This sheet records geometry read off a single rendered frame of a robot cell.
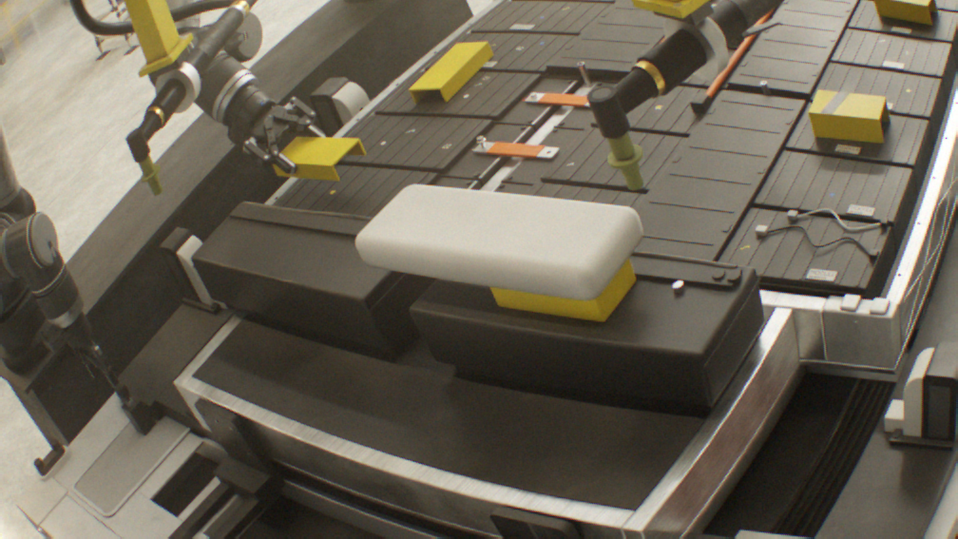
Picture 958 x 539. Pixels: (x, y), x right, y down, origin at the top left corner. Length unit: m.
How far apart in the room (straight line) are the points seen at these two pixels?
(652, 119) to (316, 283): 0.58
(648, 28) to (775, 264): 0.79
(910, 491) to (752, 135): 0.76
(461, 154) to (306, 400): 0.55
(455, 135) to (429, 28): 1.17
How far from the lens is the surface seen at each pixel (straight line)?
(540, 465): 1.43
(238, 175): 2.80
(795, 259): 1.55
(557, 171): 1.90
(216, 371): 1.86
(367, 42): 3.08
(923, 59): 1.96
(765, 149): 1.77
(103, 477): 2.10
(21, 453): 4.19
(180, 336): 2.24
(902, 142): 1.73
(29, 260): 2.07
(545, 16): 2.42
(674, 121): 1.92
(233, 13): 2.03
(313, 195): 2.13
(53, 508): 2.14
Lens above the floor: 1.93
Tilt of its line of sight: 30 degrees down
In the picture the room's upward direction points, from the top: 24 degrees counter-clockwise
